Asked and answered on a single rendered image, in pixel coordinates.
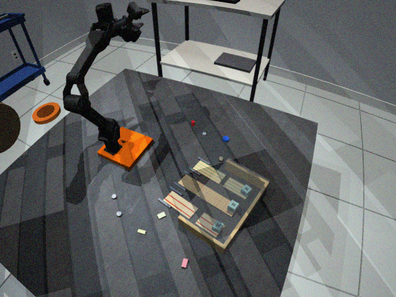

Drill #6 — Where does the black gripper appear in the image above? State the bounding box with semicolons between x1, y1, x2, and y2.
114;2;150;42

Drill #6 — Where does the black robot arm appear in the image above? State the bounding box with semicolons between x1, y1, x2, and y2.
63;2;141;156

